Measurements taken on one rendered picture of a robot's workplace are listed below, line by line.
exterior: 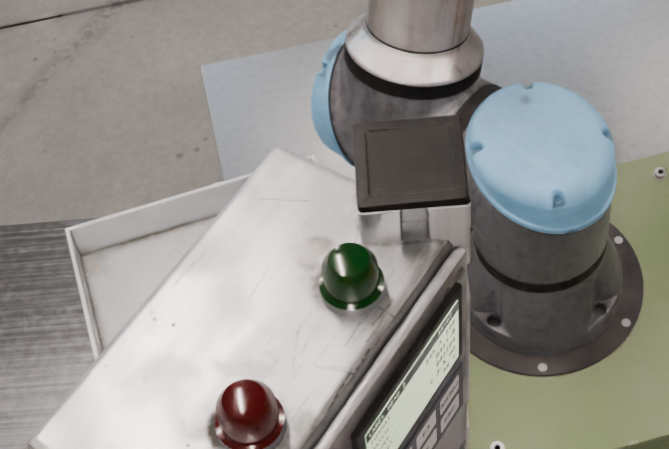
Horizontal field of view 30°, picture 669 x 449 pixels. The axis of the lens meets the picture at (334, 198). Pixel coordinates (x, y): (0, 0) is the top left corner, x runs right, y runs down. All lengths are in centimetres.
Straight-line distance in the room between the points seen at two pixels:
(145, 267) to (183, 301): 82
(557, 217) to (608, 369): 21
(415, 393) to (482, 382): 61
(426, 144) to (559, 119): 50
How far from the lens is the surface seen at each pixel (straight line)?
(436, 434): 60
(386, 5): 99
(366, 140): 51
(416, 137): 51
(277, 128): 142
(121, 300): 130
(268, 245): 51
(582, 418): 112
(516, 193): 97
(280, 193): 53
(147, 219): 132
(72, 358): 129
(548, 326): 111
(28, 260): 137
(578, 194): 98
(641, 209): 123
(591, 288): 110
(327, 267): 48
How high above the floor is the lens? 189
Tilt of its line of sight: 52 degrees down
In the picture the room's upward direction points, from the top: 8 degrees counter-clockwise
